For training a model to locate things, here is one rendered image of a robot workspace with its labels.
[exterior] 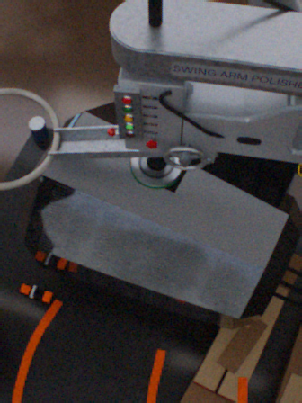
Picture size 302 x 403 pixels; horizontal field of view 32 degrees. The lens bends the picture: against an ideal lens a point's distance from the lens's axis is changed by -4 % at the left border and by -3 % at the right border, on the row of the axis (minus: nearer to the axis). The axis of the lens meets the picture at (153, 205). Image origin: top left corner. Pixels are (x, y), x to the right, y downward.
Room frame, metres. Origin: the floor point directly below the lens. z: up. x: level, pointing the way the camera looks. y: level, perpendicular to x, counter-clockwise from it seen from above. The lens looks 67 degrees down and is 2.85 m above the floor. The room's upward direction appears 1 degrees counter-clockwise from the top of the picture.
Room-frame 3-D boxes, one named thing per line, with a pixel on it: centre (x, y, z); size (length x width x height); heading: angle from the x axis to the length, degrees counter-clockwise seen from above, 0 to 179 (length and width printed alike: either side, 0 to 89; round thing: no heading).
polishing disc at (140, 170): (1.04, -0.02, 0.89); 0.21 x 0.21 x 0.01
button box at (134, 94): (0.94, 0.07, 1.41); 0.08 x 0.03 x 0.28; 81
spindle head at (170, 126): (1.02, -0.10, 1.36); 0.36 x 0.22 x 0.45; 81
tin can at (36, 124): (1.73, 0.69, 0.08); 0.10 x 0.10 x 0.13
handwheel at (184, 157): (0.90, -0.12, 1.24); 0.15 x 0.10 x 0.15; 81
